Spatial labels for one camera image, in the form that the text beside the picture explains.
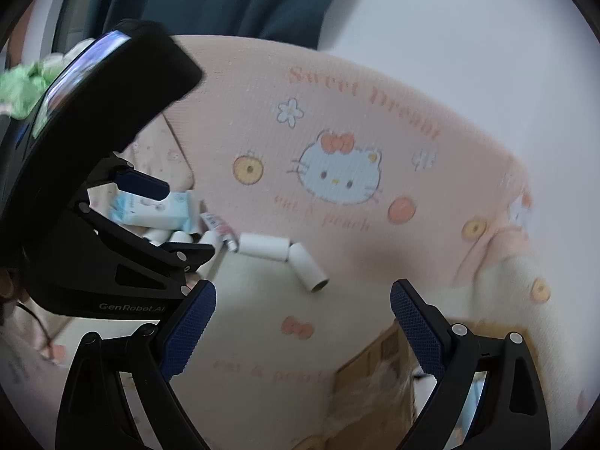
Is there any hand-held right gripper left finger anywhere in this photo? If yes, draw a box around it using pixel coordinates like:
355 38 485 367
55 280 217 450

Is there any light blue tissue pack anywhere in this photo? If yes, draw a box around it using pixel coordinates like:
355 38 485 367
109 189 201 235

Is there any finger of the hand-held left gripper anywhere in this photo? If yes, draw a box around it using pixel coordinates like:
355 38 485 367
70 151 171 212
75 202 217 297

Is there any pink printed pillow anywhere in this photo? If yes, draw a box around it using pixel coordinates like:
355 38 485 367
119 111 195 193

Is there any dark teal cloth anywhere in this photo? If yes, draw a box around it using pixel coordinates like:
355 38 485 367
91 0 357 52

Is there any pink cartoon printed quilt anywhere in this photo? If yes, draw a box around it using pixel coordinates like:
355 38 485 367
162 34 533 289

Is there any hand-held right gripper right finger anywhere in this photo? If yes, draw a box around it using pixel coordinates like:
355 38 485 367
390 279 551 450

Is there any light green cloth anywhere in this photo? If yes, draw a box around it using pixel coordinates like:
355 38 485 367
0 51 78 120

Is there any brown cardboard box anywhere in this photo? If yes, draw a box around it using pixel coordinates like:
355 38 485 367
323 319 537 450

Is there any pink and white tube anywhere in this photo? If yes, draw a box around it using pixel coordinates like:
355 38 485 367
200 212 241 254

